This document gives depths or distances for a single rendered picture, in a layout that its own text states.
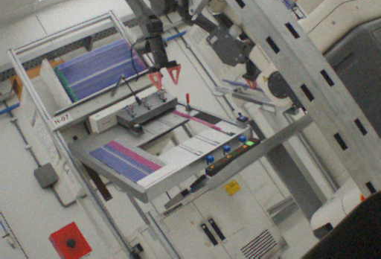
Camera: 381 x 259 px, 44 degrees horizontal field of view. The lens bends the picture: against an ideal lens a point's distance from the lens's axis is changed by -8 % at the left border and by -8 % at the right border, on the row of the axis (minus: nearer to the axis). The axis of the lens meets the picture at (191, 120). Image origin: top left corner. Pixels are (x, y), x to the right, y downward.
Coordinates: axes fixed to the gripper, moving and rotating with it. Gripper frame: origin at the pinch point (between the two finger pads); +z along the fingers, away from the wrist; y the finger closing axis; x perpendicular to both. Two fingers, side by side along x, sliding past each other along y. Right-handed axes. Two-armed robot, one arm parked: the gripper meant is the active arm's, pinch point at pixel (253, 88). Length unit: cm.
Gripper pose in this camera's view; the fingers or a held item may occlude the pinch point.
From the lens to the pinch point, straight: 286.3
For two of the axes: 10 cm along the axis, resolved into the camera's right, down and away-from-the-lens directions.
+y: -7.3, 4.3, -5.3
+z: 1.6, 8.6, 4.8
